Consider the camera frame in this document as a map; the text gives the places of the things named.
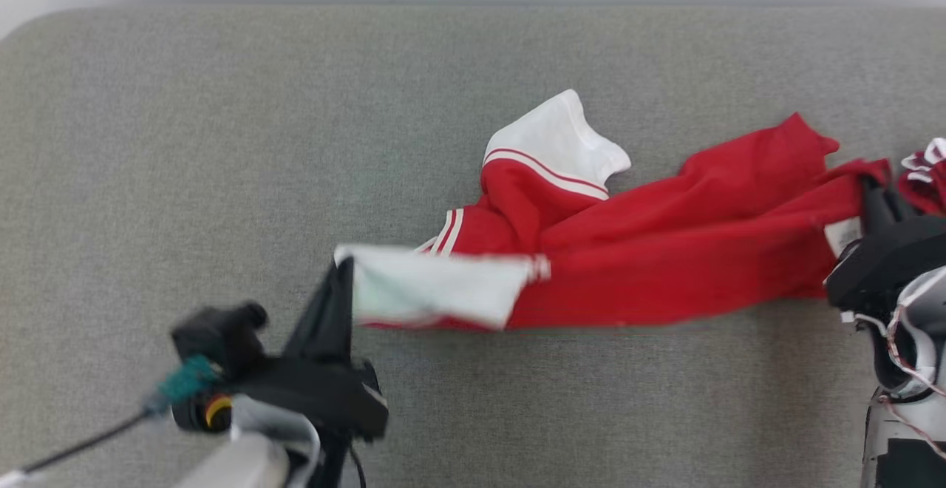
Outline grey fabric sofa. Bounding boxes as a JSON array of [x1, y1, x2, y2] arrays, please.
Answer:
[[0, 4, 946, 488]]

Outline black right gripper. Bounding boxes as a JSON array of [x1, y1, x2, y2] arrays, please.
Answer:
[[826, 177, 946, 310]]

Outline red jersey with white sleeves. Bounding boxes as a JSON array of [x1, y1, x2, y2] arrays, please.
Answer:
[[334, 89, 891, 332]]

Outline thin red white wires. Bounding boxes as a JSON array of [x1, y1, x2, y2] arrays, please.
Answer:
[[850, 288, 946, 459]]

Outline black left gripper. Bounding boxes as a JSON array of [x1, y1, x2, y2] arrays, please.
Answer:
[[174, 257, 389, 441]]

